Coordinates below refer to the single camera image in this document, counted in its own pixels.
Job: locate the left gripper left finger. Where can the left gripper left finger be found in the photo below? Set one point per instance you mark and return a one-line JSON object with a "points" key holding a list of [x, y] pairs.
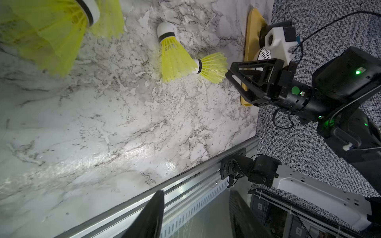
{"points": [[148, 224]]}

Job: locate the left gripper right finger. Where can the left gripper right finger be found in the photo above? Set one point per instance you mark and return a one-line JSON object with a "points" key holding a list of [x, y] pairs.
{"points": [[244, 223]]}

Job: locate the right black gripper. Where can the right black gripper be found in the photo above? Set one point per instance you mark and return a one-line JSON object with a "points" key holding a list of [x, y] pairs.
{"points": [[270, 83]]}

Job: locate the yellow shuttlecock eight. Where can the yellow shuttlecock eight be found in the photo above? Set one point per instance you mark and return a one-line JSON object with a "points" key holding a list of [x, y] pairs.
{"points": [[175, 60]]}

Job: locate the yellow shuttlecock four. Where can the yellow shuttlecock four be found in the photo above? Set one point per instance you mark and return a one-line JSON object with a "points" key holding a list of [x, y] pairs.
{"points": [[49, 33]]}

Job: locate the yellow shuttlecock three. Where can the yellow shuttlecock three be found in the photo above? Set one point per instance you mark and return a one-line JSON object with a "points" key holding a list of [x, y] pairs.
{"points": [[111, 22]]}

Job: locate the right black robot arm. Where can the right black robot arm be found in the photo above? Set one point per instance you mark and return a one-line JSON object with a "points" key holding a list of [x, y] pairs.
{"points": [[333, 100]]}

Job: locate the black dotted white plate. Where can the black dotted white plate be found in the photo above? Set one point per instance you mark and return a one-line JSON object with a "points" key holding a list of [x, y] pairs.
{"points": [[262, 54]]}

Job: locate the yellow shuttlecock nine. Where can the yellow shuttlecock nine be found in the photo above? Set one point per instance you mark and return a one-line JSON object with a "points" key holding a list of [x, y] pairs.
{"points": [[212, 67]]}

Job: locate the yellow tray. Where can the yellow tray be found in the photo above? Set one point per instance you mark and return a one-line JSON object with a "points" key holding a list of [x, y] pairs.
{"points": [[255, 23]]}

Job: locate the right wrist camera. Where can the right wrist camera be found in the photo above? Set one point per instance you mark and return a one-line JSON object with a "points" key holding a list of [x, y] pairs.
{"points": [[279, 38]]}

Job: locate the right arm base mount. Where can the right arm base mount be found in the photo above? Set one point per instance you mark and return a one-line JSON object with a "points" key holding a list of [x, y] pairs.
{"points": [[231, 167]]}

